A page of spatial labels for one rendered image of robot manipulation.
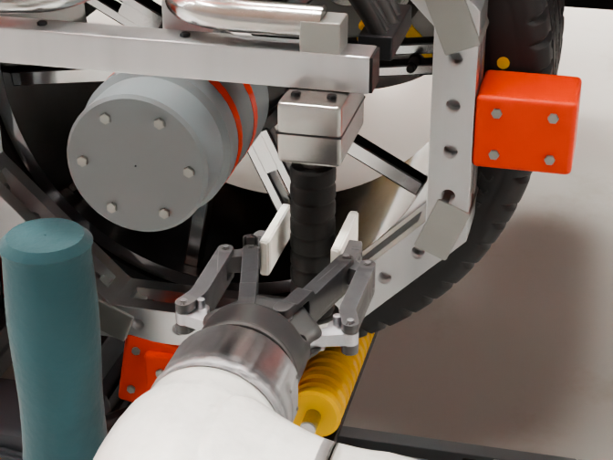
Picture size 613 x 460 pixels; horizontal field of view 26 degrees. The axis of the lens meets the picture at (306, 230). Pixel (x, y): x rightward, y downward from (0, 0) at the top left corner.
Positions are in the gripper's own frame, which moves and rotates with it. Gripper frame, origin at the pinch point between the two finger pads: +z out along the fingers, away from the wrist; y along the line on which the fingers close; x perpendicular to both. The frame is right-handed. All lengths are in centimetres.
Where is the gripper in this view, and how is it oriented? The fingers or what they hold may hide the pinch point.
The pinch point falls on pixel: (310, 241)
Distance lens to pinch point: 105.1
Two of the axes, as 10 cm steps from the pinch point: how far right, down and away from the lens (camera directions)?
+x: 0.0, -8.9, -4.5
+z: 2.4, -4.4, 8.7
